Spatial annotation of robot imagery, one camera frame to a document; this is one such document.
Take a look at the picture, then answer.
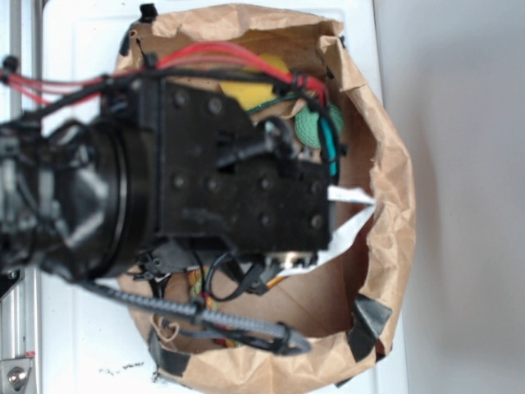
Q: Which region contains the green textured ball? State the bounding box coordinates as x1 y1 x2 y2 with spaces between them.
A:
294 103 344 149

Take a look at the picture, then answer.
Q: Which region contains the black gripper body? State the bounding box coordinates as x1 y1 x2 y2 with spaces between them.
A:
132 78 331 256

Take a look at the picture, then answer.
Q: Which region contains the metal frame rail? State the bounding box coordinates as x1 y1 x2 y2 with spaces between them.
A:
1 1 43 393

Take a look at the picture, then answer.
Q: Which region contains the brown paper bag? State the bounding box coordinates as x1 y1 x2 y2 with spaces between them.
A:
116 4 416 393

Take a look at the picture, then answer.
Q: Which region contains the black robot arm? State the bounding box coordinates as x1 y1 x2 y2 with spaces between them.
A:
1 78 335 282

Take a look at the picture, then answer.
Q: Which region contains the red wire bundle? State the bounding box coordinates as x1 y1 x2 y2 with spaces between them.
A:
0 43 329 108

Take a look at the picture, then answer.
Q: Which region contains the yellow green sponge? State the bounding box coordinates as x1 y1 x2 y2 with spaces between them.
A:
219 53 290 111

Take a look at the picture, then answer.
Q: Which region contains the multicolored twisted rope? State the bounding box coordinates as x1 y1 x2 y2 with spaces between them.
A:
186 268 251 350

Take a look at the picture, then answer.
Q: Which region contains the black ribbed cable conduit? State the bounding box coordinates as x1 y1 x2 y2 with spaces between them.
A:
84 281 312 357

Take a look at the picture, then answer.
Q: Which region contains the teal cable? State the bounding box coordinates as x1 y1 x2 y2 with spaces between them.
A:
320 117 340 176

